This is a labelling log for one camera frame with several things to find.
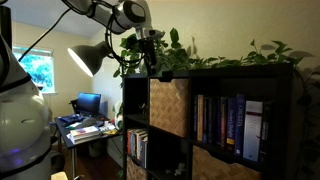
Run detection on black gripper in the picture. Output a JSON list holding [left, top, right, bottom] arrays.
[[142, 39, 158, 77]]

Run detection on large woven basket drawer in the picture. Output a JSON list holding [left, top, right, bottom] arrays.
[[148, 77, 190, 138]]

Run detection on black cube cupboard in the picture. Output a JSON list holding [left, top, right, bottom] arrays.
[[122, 63, 294, 180]]

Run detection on green pothos plant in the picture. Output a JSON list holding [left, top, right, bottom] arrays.
[[112, 27, 320, 180]]

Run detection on white elephant figurine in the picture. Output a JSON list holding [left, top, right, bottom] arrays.
[[138, 102, 148, 116]]

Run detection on tan spine book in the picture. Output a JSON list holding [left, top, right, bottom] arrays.
[[196, 94, 205, 143]]

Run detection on black laptop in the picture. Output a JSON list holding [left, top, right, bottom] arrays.
[[76, 91, 102, 118]]

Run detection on colourful small packets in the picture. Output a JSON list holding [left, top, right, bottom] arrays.
[[99, 121, 118, 136]]

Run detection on dark spine book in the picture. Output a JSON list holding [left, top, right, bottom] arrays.
[[209, 96, 222, 147], [202, 96, 212, 145]]

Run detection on white paperback book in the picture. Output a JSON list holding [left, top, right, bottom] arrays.
[[134, 130, 142, 160]]

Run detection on red orange paperback book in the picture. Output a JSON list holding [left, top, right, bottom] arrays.
[[126, 129, 132, 155]]

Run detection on navy hardcover book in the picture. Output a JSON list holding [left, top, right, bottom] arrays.
[[141, 134, 149, 169]]

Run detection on orange red spine book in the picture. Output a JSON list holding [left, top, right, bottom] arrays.
[[220, 97, 230, 148]]

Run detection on stack of books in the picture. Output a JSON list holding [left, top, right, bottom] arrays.
[[67, 125, 103, 145]]

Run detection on blue cloth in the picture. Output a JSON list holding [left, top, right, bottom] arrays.
[[58, 113, 85, 126]]

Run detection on blue and yellow book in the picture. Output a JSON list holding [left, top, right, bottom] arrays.
[[226, 97, 237, 152]]

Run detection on grey pebbles pile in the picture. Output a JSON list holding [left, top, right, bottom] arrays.
[[165, 161, 188, 177]]

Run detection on dark desk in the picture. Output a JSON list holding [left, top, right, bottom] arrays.
[[49, 113, 124, 180]]

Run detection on black spine book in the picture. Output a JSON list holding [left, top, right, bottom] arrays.
[[259, 99, 276, 165]]

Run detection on light wooden block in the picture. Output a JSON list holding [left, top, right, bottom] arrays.
[[49, 171, 70, 180]]

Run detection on black vertical pole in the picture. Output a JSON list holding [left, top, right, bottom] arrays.
[[0, 4, 14, 51]]

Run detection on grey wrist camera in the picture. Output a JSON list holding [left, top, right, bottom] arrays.
[[134, 27, 165, 42]]

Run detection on window with white frame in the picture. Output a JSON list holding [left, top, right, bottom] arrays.
[[12, 44, 57, 95]]

